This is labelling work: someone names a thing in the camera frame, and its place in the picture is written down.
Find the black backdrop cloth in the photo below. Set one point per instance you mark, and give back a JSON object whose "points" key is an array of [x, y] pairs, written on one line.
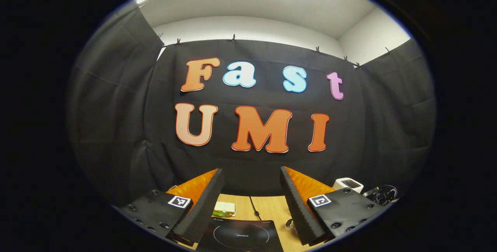
{"points": [[124, 108]]}

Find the row of black spring clips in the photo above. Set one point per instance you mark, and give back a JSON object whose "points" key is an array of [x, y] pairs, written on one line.
{"points": [[178, 42]]}

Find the white toaster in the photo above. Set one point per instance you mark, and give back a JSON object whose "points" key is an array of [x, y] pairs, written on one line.
{"points": [[348, 184]]}

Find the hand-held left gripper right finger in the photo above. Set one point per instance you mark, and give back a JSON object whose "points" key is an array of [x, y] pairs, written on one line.
{"points": [[297, 209]]}

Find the sandwich with lettuce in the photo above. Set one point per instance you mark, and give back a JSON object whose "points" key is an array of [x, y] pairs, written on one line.
{"points": [[224, 208]]}

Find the black induction cooktop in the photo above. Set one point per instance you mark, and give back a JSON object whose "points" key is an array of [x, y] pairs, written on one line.
{"points": [[240, 236]]}

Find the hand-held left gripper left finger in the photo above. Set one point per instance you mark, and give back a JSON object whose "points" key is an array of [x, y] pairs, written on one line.
{"points": [[205, 205]]}

